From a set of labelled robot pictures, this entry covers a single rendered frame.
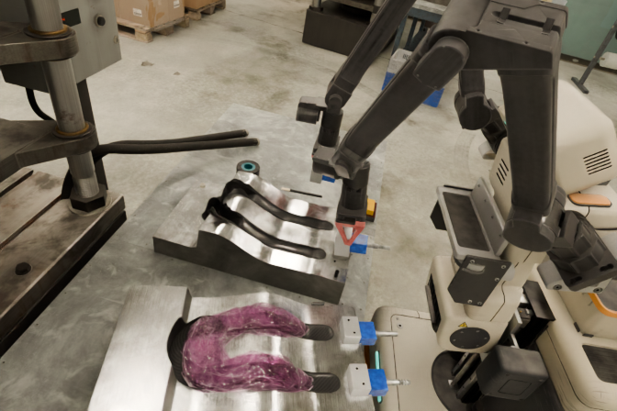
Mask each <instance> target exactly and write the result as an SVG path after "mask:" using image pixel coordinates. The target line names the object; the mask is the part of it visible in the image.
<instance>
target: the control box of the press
mask: <svg viewBox="0 0 617 411"><path fill-rule="evenodd" d="M58 2H59V7H60V10H61V15H62V23H63V24H64V25H67V26H69V27H71V28H73V29H74V30H75V31H76V35H77V39H78V44H79V49H80V51H79V52H78V53H77V54H76V55H75V56H74V57H72V58H71V61H72V66H73V73H74V77H75V81H76V86H77V90H78V94H79V98H80V103H81V107H82V111H83V115H84V120H85V121H88V122H90V123H92V124H93V125H94V126H95V119H94V114H93V109H92V105H91V100H90V95H89V91H88V86H87V81H86V78H88V77H90V76H92V75H94V74H95V73H97V72H100V71H102V70H104V69H105V68H106V67H108V66H110V65H112V64H114V63H116V62H118V61H120V60H122V57H121V50H120V44H119V37H118V24H117V18H116V11H115V4H114V0H58ZM0 21H9V22H25V23H30V22H29V18H28V11H27V9H26V5H25V1H24V0H0ZM0 69H1V72H2V74H3V77H4V80H5V82H6V83H11V84H14V85H18V86H22V87H25V88H26V92H27V97H28V102H29V104H30V106H31V108H32V110H33V111H34V112H35V114H36V115H37V116H38V117H40V118H42V119H43V120H54V119H53V118H52V117H50V116H48V115H47V114H45V113H44V112H43V111H42V110H41V109H40V108H39V106H38V104H37V101H36V99H35V95H34V91H33V90H36V91H40V92H43V93H47V94H48V93H49V90H48V86H47V84H46V80H45V76H44V73H43V70H42V66H41V62H40V61H32V62H23V63H15V64H6V65H0ZM95 175H96V179H97V183H100V184H103V185H105V186H106V190H108V186H107V178H106V174H105V169H104V164H103V160H102V159H101V160H100V161H98V162H97V163H96V165H95Z"/></svg>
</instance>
